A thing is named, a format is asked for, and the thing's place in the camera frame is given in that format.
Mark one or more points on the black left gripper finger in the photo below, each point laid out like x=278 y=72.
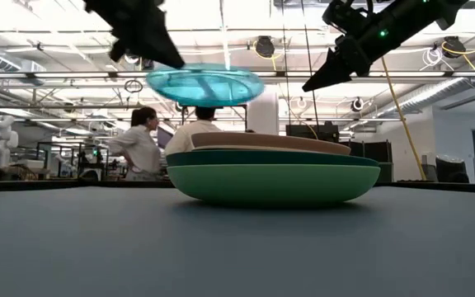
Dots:
x=163 y=51

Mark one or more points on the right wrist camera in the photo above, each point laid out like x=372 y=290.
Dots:
x=344 y=16

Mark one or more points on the large green plastic plate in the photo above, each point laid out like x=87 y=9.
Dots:
x=270 y=185

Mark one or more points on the black workstation frame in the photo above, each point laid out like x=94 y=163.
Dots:
x=91 y=169

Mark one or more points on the transparent blue plastic plate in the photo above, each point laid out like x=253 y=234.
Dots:
x=204 y=86

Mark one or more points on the pink plastic plate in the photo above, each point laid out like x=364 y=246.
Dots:
x=270 y=141

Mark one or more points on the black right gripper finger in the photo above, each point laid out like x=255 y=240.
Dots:
x=336 y=70

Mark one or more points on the person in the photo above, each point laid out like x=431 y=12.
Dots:
x=184 y=138
x=142 y=152

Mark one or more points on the black partition panel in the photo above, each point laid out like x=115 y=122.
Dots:
x=365 y=150

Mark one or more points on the black office chair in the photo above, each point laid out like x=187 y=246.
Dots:
x=452 y=171

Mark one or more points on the black perforated computer case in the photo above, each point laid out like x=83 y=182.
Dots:
x=311 y=133

